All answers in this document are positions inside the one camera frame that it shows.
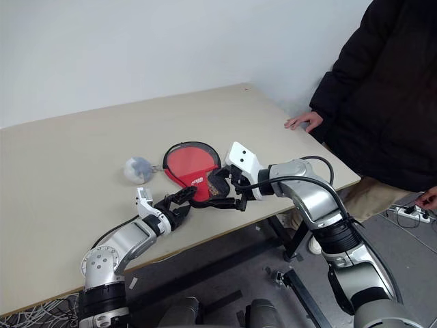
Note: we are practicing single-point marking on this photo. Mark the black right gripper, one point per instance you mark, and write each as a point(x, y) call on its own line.
point(243, 197)

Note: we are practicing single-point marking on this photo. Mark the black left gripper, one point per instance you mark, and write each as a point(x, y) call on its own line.
point(177, 218)

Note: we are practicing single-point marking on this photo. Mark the red and black paddle case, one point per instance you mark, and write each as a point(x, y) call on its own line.
point(201, 194)

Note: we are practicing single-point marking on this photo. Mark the white and blue plush ball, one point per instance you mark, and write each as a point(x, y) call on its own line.
point(136, 171)

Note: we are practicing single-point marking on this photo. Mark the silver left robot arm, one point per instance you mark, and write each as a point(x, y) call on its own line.
point(134, 239)

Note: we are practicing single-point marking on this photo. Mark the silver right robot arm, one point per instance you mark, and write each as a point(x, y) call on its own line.
point(307, 196)

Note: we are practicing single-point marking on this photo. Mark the person's right hand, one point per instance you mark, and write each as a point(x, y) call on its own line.
point(307, 120)

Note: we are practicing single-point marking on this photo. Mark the person's left hand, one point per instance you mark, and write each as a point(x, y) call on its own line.
point(429, 199)

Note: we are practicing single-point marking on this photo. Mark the black table leg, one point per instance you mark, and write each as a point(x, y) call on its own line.
point(295, 242)

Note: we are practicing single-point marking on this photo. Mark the white floor tape piece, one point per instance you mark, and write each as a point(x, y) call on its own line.
point(133, 283)

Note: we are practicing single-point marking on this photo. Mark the black floor tape strip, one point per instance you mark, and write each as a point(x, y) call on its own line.
point(223, 300)

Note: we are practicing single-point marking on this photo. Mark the white shoe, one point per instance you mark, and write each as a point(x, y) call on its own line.
point(314, 245)

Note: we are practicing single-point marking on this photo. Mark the dark grey rounded shape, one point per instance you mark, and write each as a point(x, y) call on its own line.
point(182, 314)
point(264, 314)

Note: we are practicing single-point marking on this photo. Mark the black metal floor beam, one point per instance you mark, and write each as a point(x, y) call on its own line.
point(307, 300)

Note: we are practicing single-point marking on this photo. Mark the khaki trousers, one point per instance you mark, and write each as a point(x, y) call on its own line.
point(368, 198)

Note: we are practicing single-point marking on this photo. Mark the white power strip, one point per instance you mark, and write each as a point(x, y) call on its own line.
point(409, 212)

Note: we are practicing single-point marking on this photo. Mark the black puffer jacket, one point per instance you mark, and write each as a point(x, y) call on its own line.
point(382, 85)

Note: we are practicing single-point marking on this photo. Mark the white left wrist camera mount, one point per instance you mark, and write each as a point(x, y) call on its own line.
point(145, 205)

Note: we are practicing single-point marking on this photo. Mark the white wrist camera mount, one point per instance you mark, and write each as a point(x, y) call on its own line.
point(244, 157)
point(145, 205)

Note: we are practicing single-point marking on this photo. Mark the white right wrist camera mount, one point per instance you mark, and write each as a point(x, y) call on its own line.
point(244, 157)

